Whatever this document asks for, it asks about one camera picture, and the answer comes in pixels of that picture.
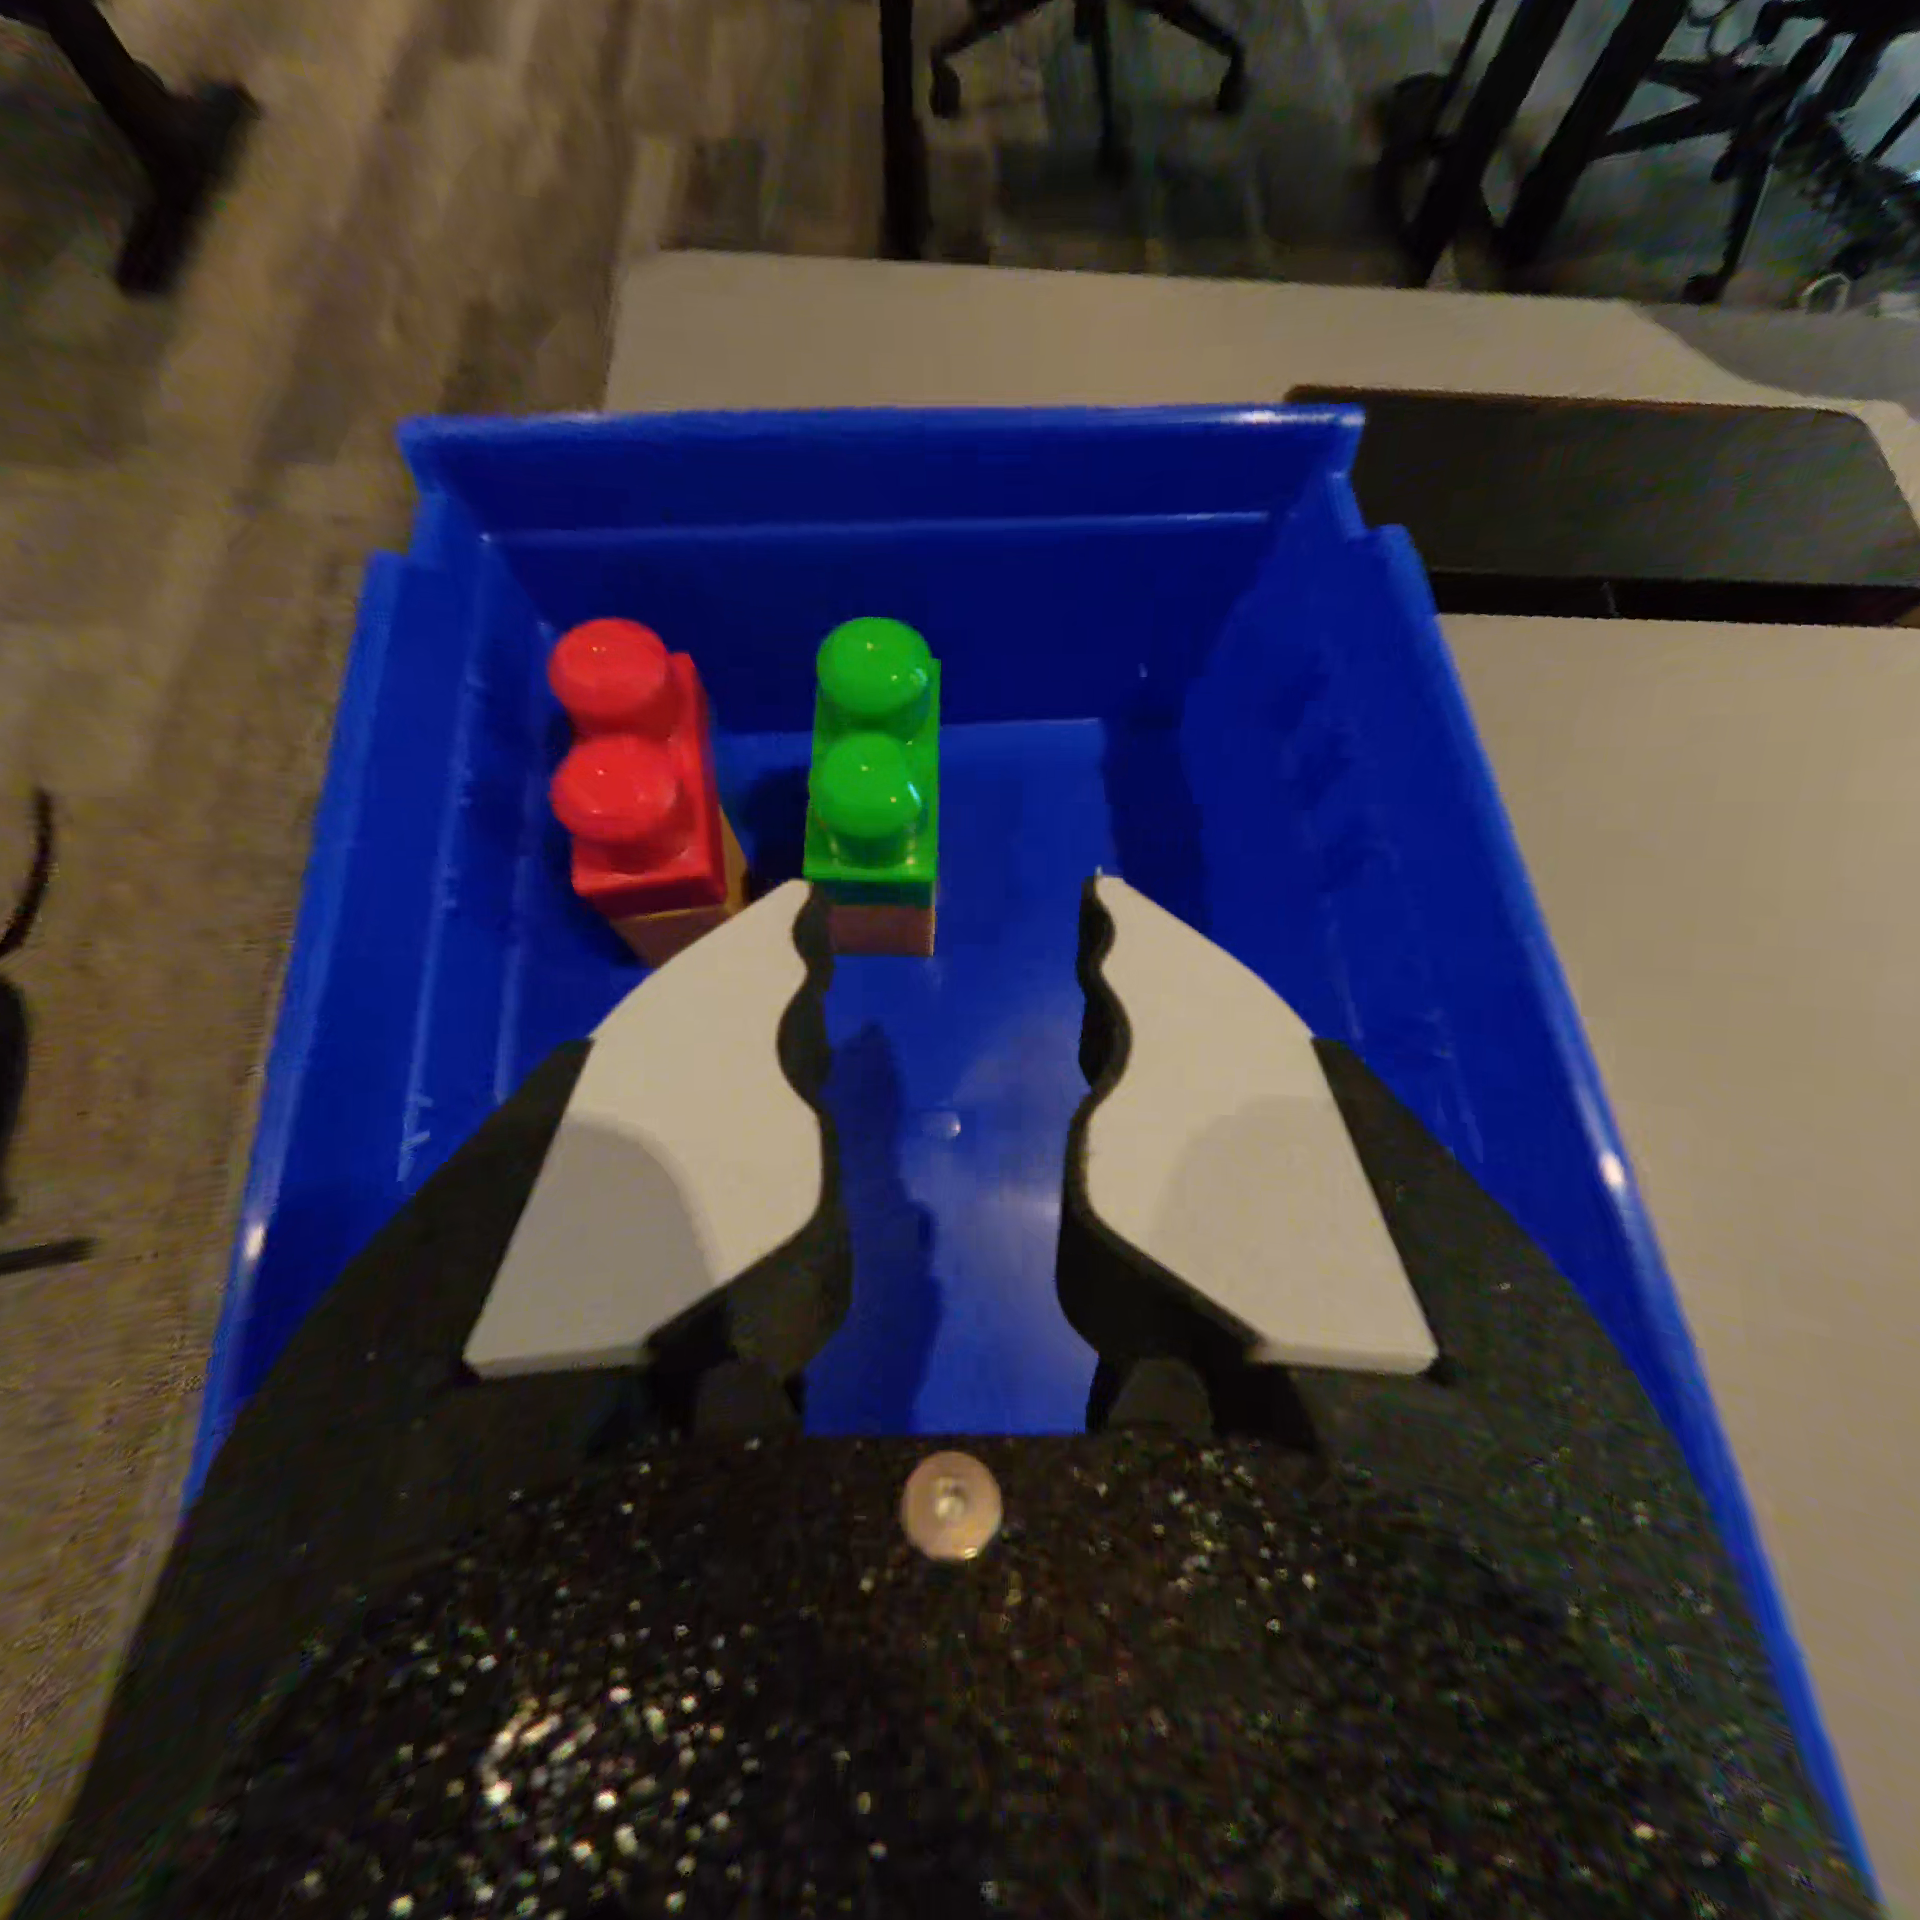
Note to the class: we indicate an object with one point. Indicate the black desk leg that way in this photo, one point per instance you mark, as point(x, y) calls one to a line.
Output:
point(164, 166)

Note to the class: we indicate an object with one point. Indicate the green two-stud mega block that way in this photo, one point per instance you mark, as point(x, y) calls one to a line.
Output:
point(878, 779)

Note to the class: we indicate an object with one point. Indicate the black office chair base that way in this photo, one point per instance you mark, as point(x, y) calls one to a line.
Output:
point(1101, 44)

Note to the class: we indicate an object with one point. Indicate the blue plastic storage bin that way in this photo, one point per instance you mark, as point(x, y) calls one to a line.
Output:
point(973, 628)

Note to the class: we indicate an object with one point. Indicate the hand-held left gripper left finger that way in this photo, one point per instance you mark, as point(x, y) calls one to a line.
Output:
point(660, 1171)

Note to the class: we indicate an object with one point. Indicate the red two-stud mega block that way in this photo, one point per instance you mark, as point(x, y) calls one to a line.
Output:
point(629, 795)

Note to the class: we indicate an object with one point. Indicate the black metal desk frame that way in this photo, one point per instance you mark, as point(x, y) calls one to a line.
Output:
point(1560, 119)

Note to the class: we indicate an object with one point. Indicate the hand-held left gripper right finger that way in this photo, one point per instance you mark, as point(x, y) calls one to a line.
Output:
point(1244, 1171)

